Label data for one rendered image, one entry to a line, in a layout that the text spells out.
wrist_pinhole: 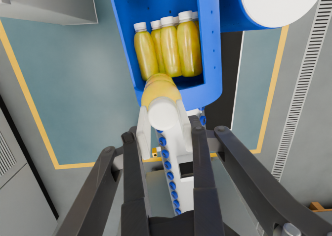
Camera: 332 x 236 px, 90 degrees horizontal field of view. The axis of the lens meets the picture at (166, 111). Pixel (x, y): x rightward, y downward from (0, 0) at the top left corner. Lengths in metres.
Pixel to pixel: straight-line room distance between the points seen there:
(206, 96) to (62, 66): 1.58
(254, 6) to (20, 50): 1.85
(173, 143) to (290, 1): 0.70
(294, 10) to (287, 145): 2.05
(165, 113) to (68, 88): 1.73
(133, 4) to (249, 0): 0.37
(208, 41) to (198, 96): 0.14
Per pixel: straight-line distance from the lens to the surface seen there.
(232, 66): 1.65
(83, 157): 2.27
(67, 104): 1.97
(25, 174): 2.46
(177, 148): 0.89
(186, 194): 1.14
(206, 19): 0.44
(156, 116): 0.21
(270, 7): 0.71
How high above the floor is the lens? 1.64
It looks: 66 degrees down
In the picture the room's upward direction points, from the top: 172 degrees clockwise
